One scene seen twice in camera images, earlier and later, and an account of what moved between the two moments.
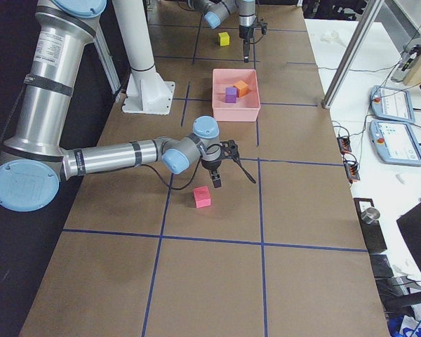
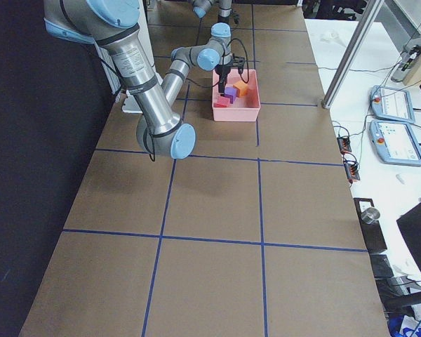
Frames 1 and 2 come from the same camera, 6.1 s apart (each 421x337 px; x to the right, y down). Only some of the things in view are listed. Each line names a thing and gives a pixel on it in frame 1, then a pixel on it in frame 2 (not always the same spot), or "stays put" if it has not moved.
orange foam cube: x=242 y=87 stays put
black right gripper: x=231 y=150 → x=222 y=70
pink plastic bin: x=246 y=108 stays put
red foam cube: x=201 y=196 → x=222 y=102
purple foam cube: x=231 y=94 stays put
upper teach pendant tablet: x=391 y=104 stays put
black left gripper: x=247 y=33 → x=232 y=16
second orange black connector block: x=351 y=170 stays put
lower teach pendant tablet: x=396 y=142 stays put
